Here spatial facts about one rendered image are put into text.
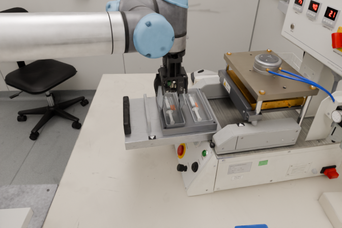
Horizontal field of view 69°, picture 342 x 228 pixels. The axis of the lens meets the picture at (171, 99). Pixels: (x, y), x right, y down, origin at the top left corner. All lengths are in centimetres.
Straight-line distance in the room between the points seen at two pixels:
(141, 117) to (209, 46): 167
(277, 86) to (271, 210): 39
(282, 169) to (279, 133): 17
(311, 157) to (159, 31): 67
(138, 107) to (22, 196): 48
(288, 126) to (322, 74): 21
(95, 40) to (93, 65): 209
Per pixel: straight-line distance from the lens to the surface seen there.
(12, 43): 44
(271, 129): 77
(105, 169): 97
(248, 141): 75
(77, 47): 44
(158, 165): 95
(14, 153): 236
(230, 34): 239
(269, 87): 74
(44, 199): 96
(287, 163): 90
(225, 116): 89
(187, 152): 91
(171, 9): 60
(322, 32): 84
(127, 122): 73
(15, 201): 100
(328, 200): 94
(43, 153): 224
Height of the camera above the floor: 148
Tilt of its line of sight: 35 degrees down
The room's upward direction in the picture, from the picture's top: straight up
